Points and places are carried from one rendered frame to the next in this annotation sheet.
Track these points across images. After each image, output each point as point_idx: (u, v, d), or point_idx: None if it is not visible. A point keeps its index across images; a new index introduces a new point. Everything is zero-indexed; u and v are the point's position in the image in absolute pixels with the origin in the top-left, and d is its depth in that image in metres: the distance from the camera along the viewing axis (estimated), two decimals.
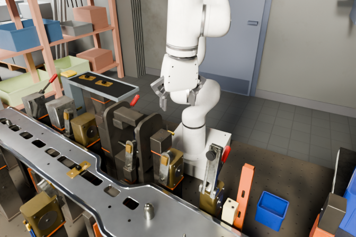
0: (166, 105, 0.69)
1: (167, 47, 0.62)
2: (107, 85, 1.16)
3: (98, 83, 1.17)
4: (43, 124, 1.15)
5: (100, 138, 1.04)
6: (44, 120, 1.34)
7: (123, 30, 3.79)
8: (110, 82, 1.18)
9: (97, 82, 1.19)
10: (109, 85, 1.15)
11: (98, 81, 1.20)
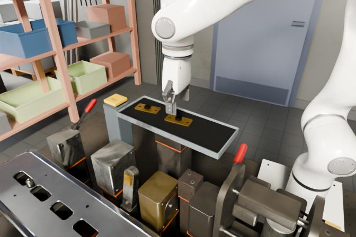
0: (176, 108, 0.68)
1: (170, 50, 0.61)
2: (185, 124, 0.73)
3: (170, 120, 0.75)
4: (86, 186, 0.73)
5: (189, 221, 0.61)
6: (78, 168, 0.92)
7: (142, 32, 3.37)
8: (188, 119, 0.76)
9: (166, 117, 0.76)
10: (189, 124, 0.73)
11: (168, 115, 0.77)
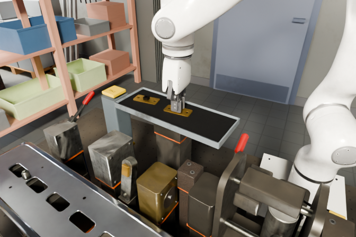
0: (181, 106, 0.71)
1: (170, 50, 0.61)
2: (185, 114, 0.72)
3: (169, 111, 0.73)
4: (82, 178, 0.71)
5: (188, 212, 0.60)
6: (76, 161, 0.90)
7: (141, 29, 3.35)
8: (188, 109, 0.74)
9: (166, 108, 0.75)
10: (188, 115, 0.71)
11: (167, 106, 0.76)
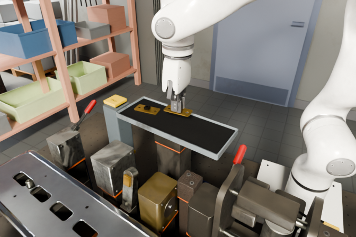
0: (181, 106, 0.71)
1: (170, 50, 0.61)
2: (185, 114, 0.72)
3: (169, 111, 0.73)
4: (85, 187, 0.73)
5: (188, 222, 0.61)
6: (78, 169, 0.92)
7: (142, 32, 3.37)
8: (188, 109, 0.74)
9: (166, 108, 0.75)
10: (188, 115, 0.71)
11: (167, 106, 0.76)
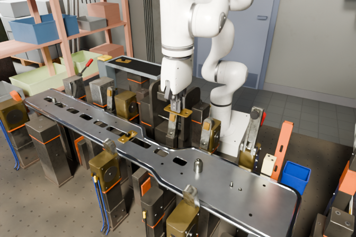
0: (180, 106, 0.71)
1: (168, 50, 0.61)
2: (184, 115, 0.71)
3: (169, 110, 0.73)
4: (86, 102, 1.27)
5: (141, 112, 1.15)
6: None
7: (134, 26, 3.91)
8: (188, 110, 0.74)
9: (166, 107, 0.75)
10: (187, 115, 0.71)
11: (168, 105, 0.76)
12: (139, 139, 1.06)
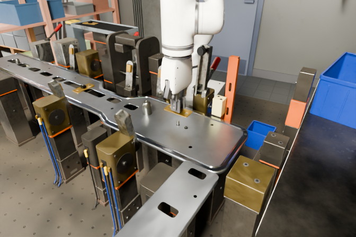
0: (180, 106, 0.71)
1: (167, 49, 0.61)
2: (183, 115, 0.71)
3: (169, 110, 0.73)
4: (50, 62, 1.24)
5: (103, 69, 1.13)
6: (50, 67, 1.43)
7: (123, 12, 3.88)
8: (188, 110, 0.74)
9: (167, 107, 0.75)
10: (187, 116, 0.71)
11: (169, 105, 0.76)
12: (96, 93, 1.03)
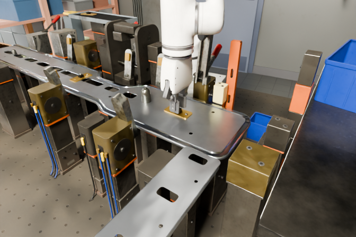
0: (179, 107, 0.71)
1: (167, 49, 0.61)
2: (183, 116, 0.72)
3: (169, 111, 0.74)
4: (47, 53, 1.22)
5: (100, 60, 1.10)
6: None
7: (123, 9, 3.86)
8: (188, 111, 0.74)
9: (167, 108, 0.75)
10: (187, 117, 0.71)
11: (169, 106, 0.76)
12: (94, 83, 1.01)
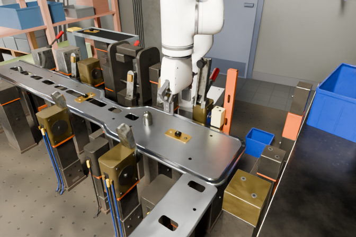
0: (174, 108, 0.68)
1: (167, 49, 0.61)
2: (183, 140, 0.76)
3: (169, 135, 0.78)
4: (52, 70, 1.26)
5: (104, 78, 1.15)
6: None
7: (123, 15, 3.90)
8: (188, 135, 0.78)
9: (167, 131, 0.80)
10: (186, 141, 0.76)
11: (169, 129, 0.81)
12: (98, 102, 1.05)
